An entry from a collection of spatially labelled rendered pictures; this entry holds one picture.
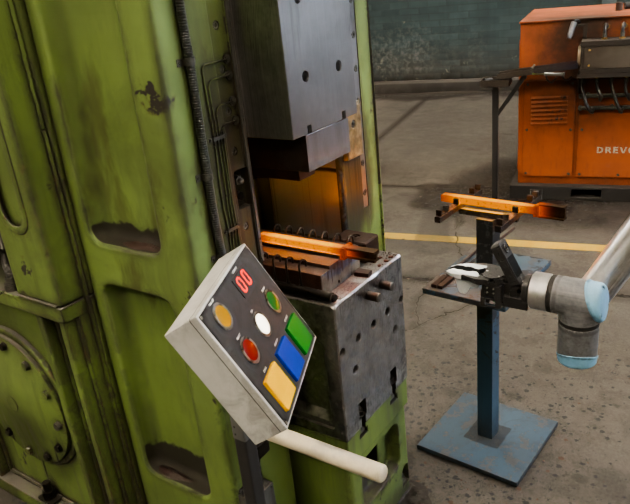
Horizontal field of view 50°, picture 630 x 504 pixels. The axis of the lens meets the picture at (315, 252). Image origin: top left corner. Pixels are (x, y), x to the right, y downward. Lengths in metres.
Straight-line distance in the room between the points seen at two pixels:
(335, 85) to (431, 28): 7.59
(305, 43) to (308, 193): 0.66
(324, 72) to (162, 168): 0.48
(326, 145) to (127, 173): 0.51
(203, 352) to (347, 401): 0.80
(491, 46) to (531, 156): 4.17
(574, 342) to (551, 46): 3.60
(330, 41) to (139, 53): 0.49
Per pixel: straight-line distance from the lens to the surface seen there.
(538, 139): 5.20
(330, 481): 2.21
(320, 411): 2.07
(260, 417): 1.31
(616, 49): 4.91
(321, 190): 2.18
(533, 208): 2.25
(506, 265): 1.68
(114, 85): 1.75
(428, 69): 9.45
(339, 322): 1.84
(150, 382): 2.13
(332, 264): 1.87
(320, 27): 1.75
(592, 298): 1.63
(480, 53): 9.28
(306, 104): 1.70
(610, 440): 2.87
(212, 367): 1.27
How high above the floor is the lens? 1.75
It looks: 23 degrees down
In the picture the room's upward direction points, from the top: 6 degrees counter-clockwise
